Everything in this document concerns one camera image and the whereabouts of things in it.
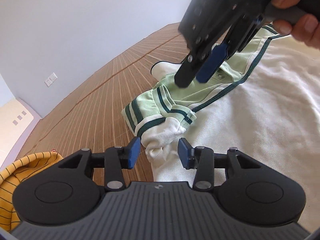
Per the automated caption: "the cream and green polo shirt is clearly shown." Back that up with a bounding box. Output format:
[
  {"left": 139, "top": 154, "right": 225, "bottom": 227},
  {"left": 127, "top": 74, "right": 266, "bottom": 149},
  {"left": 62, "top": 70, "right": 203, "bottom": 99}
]
[{"left": 122, "top": 27, "right": 319, "bottom": 230}]

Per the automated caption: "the bamboo bed mat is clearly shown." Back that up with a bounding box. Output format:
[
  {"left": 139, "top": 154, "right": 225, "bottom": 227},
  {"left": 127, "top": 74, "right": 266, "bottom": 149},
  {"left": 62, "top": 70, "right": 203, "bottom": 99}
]
[{"left": 15, "top": 22, "right": 190, "bottom": 183}]

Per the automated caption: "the cream headboard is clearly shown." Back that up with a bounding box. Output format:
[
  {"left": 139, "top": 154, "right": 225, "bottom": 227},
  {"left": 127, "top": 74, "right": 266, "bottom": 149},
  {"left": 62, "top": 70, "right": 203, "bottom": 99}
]
[{"left": 1, "top": 98, "right": 41, "bottom": 170}]

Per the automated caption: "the yellow striped shirt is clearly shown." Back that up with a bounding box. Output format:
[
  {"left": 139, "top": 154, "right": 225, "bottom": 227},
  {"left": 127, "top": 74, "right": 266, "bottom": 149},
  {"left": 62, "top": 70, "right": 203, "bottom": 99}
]
[{"left": 0, "top": 151, "right": 65, "bottom": 233}]

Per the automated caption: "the white wall switch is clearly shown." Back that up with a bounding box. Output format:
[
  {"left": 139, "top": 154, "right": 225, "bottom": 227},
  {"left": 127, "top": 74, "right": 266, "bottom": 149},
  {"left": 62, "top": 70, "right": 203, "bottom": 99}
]
[{"left": 44, "top": 73, "right": 57, "bottom": 87}]

